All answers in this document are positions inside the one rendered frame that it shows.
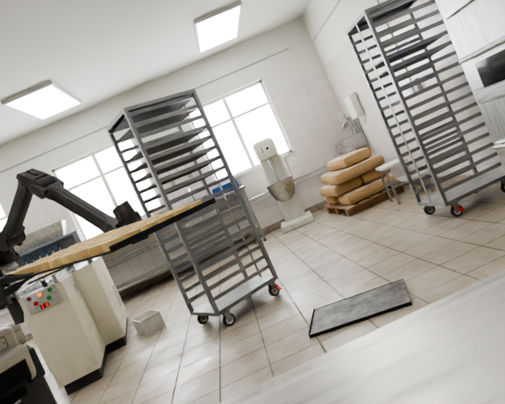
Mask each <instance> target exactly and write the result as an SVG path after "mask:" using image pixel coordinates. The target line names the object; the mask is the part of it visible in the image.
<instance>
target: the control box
mask: <svg viewBox="0 0 505 404"><path fill-rule="evenodd" d="M49 288H52V291H51V292H48V289H49ZM38 293H41V294H42V296H41V297H38V295H37V294H38ZM47 296H51V299H50V300H47V299H46V298H47ZM28 297H30V298H31V301H27V298H28ZM23 300H24V302H25V305H26V307H27V309H28V311H29V313H30V314H33V313H36V312H38V311H39V310H41V309H42V308H43V306H44V309H45V308H46V307H48V306H50V305H53V304H55V303H57V302H59V301H61V300H62V299H61V297H60V296H59V292H58V290H57V289H56V287H55V284H53V285H50V286H48V287H46V288H45V289H41V290H39V291H38V292H36V293H32V294H31V295H29V296H27V297H24V298H23ZM36 301H37V302H38V305H34V303H35V302H36ZM47 303H48V306H46V304H47ZM41 305H43V306H42V307H41Z"/></svg>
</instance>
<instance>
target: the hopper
mask: <svg viewBox="0 0 505 404"><path fill-rule="evenodd" d="M64 235H66V221H65V220H60V221H58V222H55V223H53V224H50V225H48V226H46V227H44V228H40V229H39V230H37V231H34V232H32V233H29V234H27V235H26V239H25V240H24V241H23V242H22V243H23V245H21V246H17V245H15V246H14V250H15V251H16V252H17V253H19V254H22V253H24V252H27V251H29V250H31V249H33V248H36V247H38V246H40V245H42V244H45V243H47V242H49V241H52V240H54V239H57V238H59V237H61V236H64Z"/></svg>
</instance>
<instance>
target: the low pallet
mask: <svg viewBox="0 0 505 404"><path fill-rule="evenodd" d="M403 185H405V184H403ZM388 189H389V192H390V195H391V197H392V196H394V193H393V191H392V188H391V187H390V188H388ZM395 191H396V193H397V194H399V193H401V192H404V188H403V186H402V185H401V186H399V187H396V188H395ZM387 199H389V196H388V194H387V192H386V190H384V191H381V192H379V193H377V194H375V195H373V196H370V197H368V198H366V199H364V200H362V201H360V202H357V203H356V204H327V205H326V206H324V208H326V210H327V212H328V213H332V212H336V213H337V215H340V214H342V213H344V212H345V213H346V215H347V216H352V215H353V214H356V213H358V212H360V211H362V210H364V209H367V208H369V207H371V206H373V205H375V204H378V203H380V202H382V201H383V200H387Z"/></svg>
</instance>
